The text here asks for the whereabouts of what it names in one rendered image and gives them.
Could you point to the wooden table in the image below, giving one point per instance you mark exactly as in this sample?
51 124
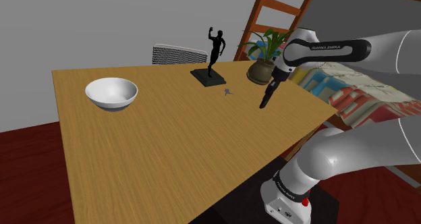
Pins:
171 144

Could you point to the black dancer figure on base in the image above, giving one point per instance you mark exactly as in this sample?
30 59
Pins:
209 78

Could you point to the small grey jack-shaped thing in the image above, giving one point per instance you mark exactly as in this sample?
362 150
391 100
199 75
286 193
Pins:
228 92

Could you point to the green plant in brown pot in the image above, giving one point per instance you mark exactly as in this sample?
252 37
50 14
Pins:
261 72

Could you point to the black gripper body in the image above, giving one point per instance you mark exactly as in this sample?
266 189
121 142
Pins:
276 78

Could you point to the white bowl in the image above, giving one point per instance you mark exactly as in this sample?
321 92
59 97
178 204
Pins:
111 91

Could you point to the dark robot stand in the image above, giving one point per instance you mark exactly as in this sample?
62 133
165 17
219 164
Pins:
243 200

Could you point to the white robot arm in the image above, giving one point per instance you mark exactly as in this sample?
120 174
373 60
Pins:
345 151

